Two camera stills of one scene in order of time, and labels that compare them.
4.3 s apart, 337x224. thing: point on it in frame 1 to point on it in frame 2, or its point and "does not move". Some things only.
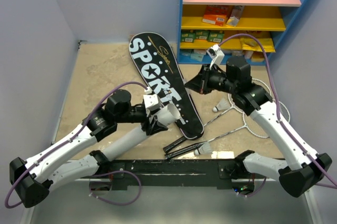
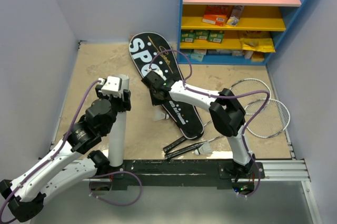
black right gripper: [200, 83] to [154, 101]
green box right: [216, 36] does not move
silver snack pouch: [235, 15] does not move
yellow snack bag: [252, 44] does not move
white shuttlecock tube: [167, 115] to [117, 141]
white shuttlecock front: [205, 149] does not move
